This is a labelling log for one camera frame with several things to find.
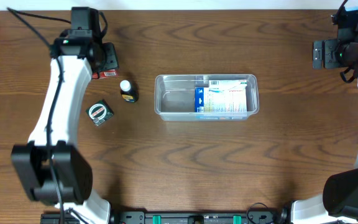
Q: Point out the dark green round-label box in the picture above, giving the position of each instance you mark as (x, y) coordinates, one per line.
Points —
(99, 112)

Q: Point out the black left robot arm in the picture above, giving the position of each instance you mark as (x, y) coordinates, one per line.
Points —
(49, 166)

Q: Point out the clear plastic container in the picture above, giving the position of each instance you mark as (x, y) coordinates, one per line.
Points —
(175, 95)

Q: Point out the white green medicine box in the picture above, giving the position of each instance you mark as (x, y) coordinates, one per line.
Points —
(227, 85)

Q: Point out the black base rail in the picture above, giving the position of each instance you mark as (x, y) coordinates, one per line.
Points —
(258, 213)

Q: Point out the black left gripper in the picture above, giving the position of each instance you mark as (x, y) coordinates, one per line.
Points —
(111, 60)

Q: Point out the red white sachet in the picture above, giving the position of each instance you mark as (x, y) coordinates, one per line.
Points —
(105, 74)

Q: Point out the small dark bottle white cap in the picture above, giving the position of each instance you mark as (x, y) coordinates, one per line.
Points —
(128, 91)

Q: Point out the blue snack packet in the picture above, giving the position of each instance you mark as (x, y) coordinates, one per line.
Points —
(221, 104)

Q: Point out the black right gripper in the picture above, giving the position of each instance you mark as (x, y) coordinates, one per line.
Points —
(332, 60)

